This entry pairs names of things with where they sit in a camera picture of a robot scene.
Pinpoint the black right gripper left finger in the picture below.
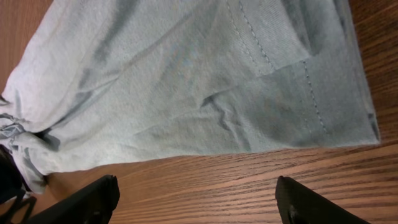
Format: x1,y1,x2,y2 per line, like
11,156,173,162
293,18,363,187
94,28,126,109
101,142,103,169
27,175,120,224

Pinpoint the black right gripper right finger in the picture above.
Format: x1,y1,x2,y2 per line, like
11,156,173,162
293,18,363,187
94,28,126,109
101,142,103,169
275,176,370,224

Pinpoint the light blue t-shirt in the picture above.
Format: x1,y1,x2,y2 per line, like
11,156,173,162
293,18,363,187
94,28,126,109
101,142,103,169
1,0,380,193

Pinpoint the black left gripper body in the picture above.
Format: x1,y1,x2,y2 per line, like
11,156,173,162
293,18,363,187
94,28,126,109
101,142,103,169
1,146,36,224

